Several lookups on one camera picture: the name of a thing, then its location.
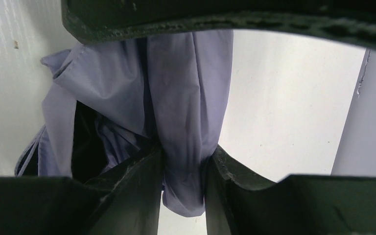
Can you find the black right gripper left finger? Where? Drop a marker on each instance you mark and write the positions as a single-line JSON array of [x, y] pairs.
[[122, 201]]

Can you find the purple folding umbrella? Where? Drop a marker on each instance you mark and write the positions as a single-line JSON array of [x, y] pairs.
[[111, 100]]

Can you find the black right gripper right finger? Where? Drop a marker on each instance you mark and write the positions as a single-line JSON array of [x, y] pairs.
[[238, 201]]

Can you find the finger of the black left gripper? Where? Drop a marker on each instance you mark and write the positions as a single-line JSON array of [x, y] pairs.
[[94, 21]]

